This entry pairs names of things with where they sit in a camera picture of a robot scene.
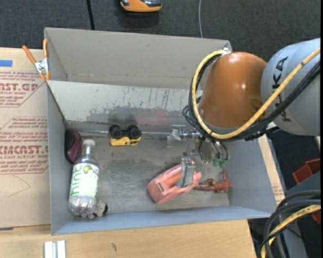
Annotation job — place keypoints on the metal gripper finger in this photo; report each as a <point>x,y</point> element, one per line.
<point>188,172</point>
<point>175,136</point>

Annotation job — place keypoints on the brown cardboard board red print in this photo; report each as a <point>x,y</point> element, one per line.
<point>21,187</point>

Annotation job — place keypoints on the grey metal bin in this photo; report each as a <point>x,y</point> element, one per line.
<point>140,171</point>

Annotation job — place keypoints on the yellow toy car black wheels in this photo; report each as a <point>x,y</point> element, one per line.
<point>123,140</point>

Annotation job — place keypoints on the dark maroon computer mouse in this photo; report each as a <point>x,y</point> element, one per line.
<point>72,145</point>

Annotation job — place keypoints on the red-brown toy figure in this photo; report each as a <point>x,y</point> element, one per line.
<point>218,185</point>

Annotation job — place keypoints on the pink tape dispenser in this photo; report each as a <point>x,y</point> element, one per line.
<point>164,187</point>

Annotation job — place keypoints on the black and white toy animal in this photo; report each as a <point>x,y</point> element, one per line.
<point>101,208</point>

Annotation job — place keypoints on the clear plastic bottle green label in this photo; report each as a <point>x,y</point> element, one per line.
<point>84,181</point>

